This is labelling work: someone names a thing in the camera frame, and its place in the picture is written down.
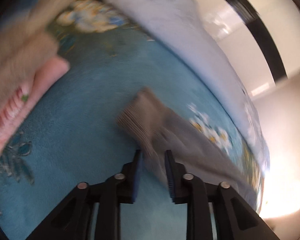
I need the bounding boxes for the grey knitted sweater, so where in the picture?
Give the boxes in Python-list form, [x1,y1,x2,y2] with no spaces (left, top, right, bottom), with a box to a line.
[117,88,257,209]

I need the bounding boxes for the teal floral bed blanket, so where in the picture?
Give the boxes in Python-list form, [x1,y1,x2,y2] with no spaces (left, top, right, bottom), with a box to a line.
[0,22,262,239]

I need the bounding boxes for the pink folded garment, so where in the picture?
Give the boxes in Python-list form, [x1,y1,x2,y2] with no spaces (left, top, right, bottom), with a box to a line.
[0,56,70,156]

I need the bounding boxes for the beige folded garment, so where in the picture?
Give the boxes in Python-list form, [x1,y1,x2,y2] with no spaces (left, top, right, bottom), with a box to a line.
[0,0,72,112]

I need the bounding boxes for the white black-striped wardrobe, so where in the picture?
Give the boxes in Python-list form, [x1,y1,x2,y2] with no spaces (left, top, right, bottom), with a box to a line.
[204,0,300,100]

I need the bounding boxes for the light blue floral quilt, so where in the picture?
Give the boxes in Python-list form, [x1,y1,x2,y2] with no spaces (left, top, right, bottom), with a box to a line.
[104,0,270,171]

